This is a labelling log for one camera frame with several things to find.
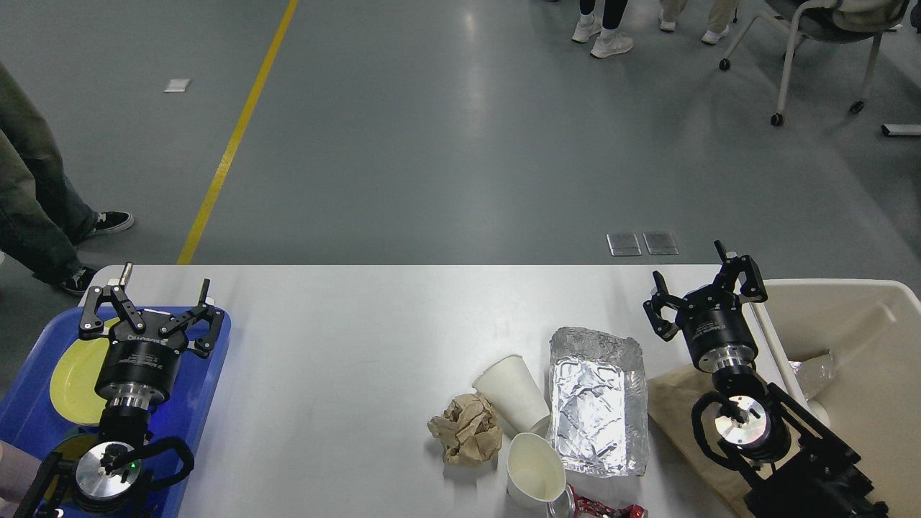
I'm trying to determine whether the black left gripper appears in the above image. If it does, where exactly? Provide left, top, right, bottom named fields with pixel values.
left=78, top=263, right=225, bottom=405

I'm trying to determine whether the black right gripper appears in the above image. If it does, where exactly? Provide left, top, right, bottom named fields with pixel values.
left=643, top=240, right=768, bottom=373

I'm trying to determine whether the yellow plate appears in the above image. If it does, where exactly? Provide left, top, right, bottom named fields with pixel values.
left=49, top=322, right=111, bottom=403

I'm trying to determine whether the brown paper bag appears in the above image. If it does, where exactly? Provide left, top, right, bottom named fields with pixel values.
left=648, top=366, right=753, bottom=517

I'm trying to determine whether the aluminium foil tray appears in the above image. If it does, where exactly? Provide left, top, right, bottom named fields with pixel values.
left=549, top=327, right=649, bottom=478

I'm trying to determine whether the pink mug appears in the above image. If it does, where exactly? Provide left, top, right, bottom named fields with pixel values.
left=1, top=440, right=42, bottom=517

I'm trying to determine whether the brown paper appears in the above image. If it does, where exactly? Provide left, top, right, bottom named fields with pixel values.
left=427, top=394, right=504, bottom=468

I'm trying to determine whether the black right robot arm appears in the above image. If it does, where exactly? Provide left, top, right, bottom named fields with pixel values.
left=643, top=240, right=889, bottom=517

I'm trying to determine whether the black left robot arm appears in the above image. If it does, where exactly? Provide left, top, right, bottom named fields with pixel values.
left=14, top=263, right=226, bottom=517

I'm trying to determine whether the right floor socket plate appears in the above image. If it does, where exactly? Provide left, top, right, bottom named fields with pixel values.
left=643, top=232, right=680, bottom=255

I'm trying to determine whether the floor socket plate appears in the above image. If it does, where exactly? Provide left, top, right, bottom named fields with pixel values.
left=606, top=232, right=643, bottom=257
left=643, top=232, right=680, bottom=255

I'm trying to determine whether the pink plate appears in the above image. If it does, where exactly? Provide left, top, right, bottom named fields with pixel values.
left=52, top=400, right=106, bottom=427

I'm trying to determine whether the left floor socket plate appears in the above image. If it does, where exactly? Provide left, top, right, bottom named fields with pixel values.
left=606, top=232, right=643, bottom=257

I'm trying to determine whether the beige plastic bin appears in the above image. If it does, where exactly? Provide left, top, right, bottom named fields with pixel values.
left=754, top=278, right=920, bottom=517

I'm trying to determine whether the person in jeans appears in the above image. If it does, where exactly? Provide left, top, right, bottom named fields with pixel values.
left=1, top=66, right=135, bottom=297

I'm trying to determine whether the lying white paper cup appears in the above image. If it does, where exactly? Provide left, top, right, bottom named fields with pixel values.
left=471, top=355, right=550, bottom=436

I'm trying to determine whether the upright white paper cup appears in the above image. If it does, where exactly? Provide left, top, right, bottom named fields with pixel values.
left=507, top=432, right=567, bottom=509

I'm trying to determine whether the white bar on floor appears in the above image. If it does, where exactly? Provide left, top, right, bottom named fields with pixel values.
left=881, top=122, right=921, bottom=137

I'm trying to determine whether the white paper on floor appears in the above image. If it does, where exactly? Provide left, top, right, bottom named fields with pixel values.
left=163, top=78, right=191, bottom=93

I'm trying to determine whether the person in white sneakers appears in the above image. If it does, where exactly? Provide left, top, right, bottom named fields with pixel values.
left=571, top=0, right=634, bottom=59

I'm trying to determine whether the person in beige trousers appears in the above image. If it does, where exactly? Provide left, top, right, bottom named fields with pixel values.
left=658, top=1, right=741, bottom=45

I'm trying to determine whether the office chair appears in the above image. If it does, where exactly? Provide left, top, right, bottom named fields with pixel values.
left=718, top=0, right=911, bottom=127

